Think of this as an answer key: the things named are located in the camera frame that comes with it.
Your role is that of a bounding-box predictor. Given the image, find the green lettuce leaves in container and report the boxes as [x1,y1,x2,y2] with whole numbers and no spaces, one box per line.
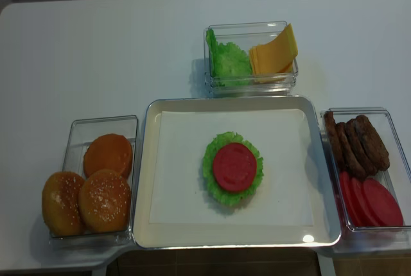
[205,29,252,87]

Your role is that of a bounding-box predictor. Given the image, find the clear lettuce cheese container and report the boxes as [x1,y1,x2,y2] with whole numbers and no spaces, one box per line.
[204,21,299,98]

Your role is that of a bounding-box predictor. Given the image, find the green lettuce leaf on tray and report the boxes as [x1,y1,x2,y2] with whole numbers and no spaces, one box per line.
[202,132,264,207]

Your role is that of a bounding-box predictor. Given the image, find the yellow cheese slices stack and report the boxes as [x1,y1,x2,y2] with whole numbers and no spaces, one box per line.
[249,24,298,83]

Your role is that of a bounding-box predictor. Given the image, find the metal baking tray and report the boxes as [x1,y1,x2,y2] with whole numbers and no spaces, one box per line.
[133,96,341,248]

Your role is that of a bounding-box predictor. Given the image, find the red tomato slice on tray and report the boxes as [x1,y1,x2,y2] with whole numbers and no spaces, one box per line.
[213,142,257,193]

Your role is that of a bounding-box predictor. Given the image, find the white parchment paper sheet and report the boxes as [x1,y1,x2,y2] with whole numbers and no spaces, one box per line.
[150,109,313,226]

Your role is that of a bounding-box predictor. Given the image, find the plain orange bun bottom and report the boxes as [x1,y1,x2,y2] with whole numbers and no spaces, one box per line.
[83,134,134,179]

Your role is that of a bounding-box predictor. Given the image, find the right sesame bun top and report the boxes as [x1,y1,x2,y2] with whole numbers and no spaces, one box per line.
[78,169,131,233]

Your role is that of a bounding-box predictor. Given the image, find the sesame bun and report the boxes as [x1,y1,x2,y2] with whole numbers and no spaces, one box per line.
[78,169,131,233]
[42,171,85,237]

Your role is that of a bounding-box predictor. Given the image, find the leftmost brown meat patty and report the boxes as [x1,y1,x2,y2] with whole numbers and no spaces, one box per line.
[324,111,345,171]

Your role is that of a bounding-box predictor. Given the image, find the brown meat patty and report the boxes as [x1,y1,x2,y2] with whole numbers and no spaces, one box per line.
[324,111,345,171]
[354,115,390,171]
[345,119,378,180]
[336,122,367,181]

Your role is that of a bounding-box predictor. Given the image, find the clear bun container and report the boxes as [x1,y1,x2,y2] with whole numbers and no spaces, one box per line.
[49,115,139,250]

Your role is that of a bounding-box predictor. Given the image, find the left sesame bun top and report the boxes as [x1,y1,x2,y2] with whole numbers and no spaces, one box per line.
[42,171,85,237]

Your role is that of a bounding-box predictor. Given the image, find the middle red tomato slice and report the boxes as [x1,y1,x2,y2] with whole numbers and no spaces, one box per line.
[350,178,382,227]

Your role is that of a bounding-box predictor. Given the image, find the front brown meat patty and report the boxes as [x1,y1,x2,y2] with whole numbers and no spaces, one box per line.
[354,115,390,171]

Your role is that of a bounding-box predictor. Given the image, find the clear patty tomato container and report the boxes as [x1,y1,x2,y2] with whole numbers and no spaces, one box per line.
[321,107,410,241]

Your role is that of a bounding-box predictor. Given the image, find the left red tomato slice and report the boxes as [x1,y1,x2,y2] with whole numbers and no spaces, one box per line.
[339,171,365,227]

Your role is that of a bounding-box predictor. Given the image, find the front red tomato slice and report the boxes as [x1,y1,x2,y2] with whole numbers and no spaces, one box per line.
[362,179,404,227]

